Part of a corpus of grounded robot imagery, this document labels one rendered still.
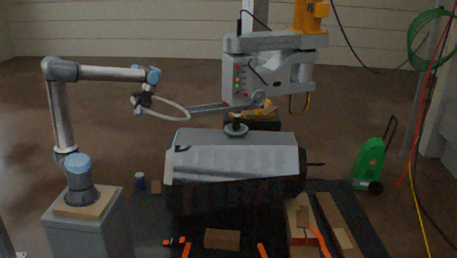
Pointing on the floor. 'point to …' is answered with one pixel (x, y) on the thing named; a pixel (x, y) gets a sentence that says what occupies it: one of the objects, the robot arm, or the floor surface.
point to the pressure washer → (370, 163)
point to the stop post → (7, 244)
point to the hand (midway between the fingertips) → (137, 114)
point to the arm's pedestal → (90, 232)
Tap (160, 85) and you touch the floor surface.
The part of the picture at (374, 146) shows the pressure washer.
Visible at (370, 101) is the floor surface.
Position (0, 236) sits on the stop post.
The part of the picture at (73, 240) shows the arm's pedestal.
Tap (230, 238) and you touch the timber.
